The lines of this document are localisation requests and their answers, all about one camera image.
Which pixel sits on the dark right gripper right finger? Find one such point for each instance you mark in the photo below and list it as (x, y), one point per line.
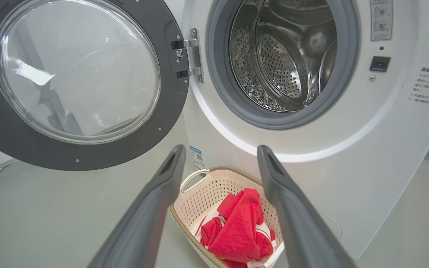
(300, 223)

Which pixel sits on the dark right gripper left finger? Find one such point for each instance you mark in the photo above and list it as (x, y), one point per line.
(143, 223)

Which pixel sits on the red garment with white stripes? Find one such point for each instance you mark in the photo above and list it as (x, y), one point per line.
(237, 227)
(264, 232)

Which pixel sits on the black round glass washer door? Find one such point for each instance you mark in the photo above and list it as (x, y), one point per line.
(88, 156)

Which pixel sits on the cream perforated laundry basket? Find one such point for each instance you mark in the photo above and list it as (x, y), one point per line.
(199, 201)

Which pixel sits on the white front-load washing machine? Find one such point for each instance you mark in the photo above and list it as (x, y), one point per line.
(367, 167)

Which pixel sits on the stainless steel washing machine drum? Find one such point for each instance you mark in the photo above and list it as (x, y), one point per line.
(281, 67)

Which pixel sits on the silver door hinge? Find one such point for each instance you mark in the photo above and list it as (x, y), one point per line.
(196, 56)

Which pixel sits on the black door latch socket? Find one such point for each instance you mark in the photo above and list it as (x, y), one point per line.
(380, 64)

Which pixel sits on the blue energy label sticker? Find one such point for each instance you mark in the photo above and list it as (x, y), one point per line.
(197, 158)

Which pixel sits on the grey instruction label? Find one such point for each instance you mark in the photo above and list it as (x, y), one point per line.
(381, 22)

